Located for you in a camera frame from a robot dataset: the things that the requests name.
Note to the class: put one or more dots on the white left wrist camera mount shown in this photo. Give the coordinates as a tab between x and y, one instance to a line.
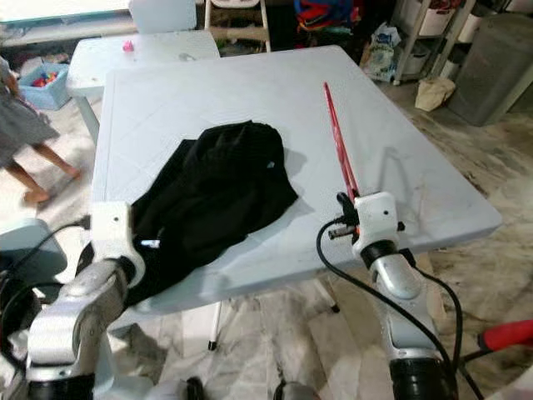
112	233

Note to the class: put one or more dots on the red and blue bag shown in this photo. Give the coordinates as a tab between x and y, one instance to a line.
325	12

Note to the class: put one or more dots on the white plastic bag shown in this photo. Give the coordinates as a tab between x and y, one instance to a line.
381	50

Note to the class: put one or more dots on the small pale blue plastic table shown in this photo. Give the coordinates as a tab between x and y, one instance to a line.
150	54

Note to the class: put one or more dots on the beige cloth bag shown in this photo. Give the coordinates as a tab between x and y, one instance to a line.
435	93

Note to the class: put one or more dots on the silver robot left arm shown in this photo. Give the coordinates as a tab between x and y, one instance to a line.
71	325

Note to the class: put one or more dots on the black garment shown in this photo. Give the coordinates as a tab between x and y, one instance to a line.
208	183

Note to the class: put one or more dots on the robot right leg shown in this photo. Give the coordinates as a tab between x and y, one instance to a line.
291	392

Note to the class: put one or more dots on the red plastic hanger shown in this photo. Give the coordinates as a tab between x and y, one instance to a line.
341	142

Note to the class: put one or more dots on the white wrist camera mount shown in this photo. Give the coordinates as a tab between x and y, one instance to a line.
376	218
112	233

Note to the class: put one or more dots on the small pink toy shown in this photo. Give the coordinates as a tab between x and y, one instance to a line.
128	46

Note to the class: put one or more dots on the metal shelf rack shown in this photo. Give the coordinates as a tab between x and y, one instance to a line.
425	46

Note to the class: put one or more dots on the large pale blue plastic table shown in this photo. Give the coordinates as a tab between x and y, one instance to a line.
216	92

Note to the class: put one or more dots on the grey storage bin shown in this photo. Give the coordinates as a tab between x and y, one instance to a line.
491	71

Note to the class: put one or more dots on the blue toy bin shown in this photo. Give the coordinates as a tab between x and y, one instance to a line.
50	98

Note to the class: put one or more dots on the white wooden step stool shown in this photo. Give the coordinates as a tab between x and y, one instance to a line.
237	35

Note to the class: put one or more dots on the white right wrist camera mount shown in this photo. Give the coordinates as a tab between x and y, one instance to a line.
376	218

